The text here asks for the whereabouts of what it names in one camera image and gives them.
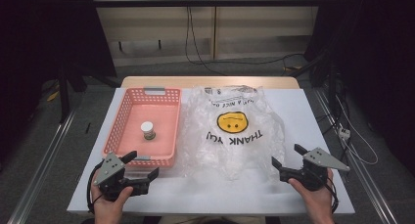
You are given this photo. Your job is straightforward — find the black hanging cable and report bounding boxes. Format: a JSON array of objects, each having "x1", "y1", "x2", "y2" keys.
[
  {"x1": 184, "y1": 6, "x2": 227, "y2": 76},
  {"x1": 188, "y1": 6, "x2": 227, "y2": 76}
]

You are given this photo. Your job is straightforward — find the small jar with white lid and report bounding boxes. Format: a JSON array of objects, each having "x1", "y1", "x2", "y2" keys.
[{"x1": 140, "y1": 120, "x2": 157, "y2": 141}]

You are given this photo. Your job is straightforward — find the black horizontal bar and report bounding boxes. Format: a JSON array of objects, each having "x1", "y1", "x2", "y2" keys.
[{"x1": 92, "y1": 0, "x2": 325, "y2": 8}]

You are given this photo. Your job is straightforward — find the white power strip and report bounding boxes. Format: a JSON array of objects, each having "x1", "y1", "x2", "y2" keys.
[{"x1": 338, "y1": 126, "x2": 351, "y2": 141}]

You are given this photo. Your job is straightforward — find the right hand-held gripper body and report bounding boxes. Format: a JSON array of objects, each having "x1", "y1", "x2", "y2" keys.
[{"x1": 279, "y1": 147, "x2": 351, "y2": 192}]

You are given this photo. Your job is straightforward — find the black curtain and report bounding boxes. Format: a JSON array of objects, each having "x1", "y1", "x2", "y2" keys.
[
  {"x1": 302, "y1": 0, "x2": 415, "y2": 169},
  {"x1": 0, "y1": 0, "x2": 117, "y2": 173}
]

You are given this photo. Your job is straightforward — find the clear plastic bag smiley print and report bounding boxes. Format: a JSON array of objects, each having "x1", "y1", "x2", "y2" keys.
[{"x1": 180, "y1": 84, "x2": 287, "y2": 183}]

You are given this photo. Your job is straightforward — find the metal floor rail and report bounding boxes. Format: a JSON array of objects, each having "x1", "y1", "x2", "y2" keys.
[
  {"x1": 313, "y1": 87, "x2": 399, "y2": 224},
  {"x1": 7, "y1": 108, "x2": 78, "y2": 224}
]

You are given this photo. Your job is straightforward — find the black metal stand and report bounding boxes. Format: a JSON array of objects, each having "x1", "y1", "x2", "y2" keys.
[{"x1": 57, "y1": 68, "x2": 86, "y2": 124}]

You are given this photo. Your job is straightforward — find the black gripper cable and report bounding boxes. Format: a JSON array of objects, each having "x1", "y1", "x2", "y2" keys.
[
  {"x1": 86, "y1": 160, "x2": 105, "y2": 215},
  {"x1": 325, "y1": 176, "x2": 341, "y2": 215}
]

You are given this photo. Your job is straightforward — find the person's left hand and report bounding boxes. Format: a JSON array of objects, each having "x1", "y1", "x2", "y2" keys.
[{"x1": 90, "y1": 184, "x2": 135, "y2": 219}]

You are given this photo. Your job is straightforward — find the yellow floor tape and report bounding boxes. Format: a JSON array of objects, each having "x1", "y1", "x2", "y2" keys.
[{"x1": 46, "y1": 90, "x2": 61, "y2": 103}]

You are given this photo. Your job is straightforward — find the white cable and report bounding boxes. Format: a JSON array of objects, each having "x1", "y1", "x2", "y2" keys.
[{"x1": 335, "y1": 95, "x2": 380, "y2": 166}]

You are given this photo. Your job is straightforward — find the person's right hand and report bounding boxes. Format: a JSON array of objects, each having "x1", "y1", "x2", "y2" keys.
[{"x1": 288, "y1": 169, "x2": 335, "y2": 215}]

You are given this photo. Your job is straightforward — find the pink plastic basket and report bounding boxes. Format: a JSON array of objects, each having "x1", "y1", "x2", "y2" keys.
[{"x1": 102, "y1": 86, "x2": 182, "y2": 169}]

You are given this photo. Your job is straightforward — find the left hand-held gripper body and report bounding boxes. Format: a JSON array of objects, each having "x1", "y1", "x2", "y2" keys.
[{"x1": 92, "y1": 152, "x2": 151, "y2": 202}]

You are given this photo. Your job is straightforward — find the black floor cable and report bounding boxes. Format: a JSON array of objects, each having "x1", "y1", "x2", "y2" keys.
[{"x1": 195, "y1": 53, "x2": 306, "y2": 67}]

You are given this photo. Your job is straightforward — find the white table cover sheet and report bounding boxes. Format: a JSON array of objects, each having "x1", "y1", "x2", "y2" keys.
[{"x1": 67, "y1": 87, "x2": 356, "y2": 216}]

